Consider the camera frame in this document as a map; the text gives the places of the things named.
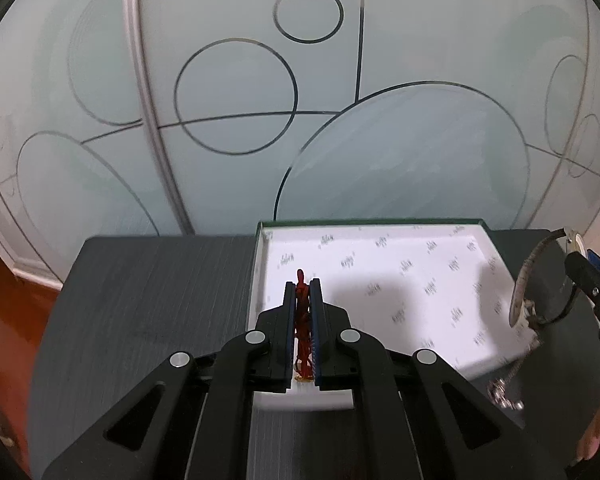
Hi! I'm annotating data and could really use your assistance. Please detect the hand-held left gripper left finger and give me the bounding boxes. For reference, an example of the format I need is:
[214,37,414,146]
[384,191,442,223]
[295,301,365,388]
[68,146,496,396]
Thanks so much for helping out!
[42,282,296,480]

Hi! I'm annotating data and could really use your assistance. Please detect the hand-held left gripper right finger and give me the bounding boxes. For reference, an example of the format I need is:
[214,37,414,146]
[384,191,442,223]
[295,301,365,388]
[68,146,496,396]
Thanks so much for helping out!
[310,278,566,480]

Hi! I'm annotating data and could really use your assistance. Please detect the red knotted cord pendant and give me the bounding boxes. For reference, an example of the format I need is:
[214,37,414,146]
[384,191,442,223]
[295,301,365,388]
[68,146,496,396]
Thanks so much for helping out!
[292,269,315,384]

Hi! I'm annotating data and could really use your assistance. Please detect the green box with white lining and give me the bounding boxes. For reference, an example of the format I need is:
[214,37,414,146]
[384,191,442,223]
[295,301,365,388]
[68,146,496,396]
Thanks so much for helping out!
[248,217,545,411]

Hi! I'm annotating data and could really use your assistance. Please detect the person's right hand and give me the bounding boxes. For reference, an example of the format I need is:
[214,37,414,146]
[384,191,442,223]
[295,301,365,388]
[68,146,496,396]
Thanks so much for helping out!
[577,380,600,464]

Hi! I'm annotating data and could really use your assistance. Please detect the frosted glass sliding door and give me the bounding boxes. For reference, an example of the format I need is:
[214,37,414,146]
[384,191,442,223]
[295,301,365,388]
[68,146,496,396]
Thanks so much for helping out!
[127,0,600,236]
[0,0,181,291]

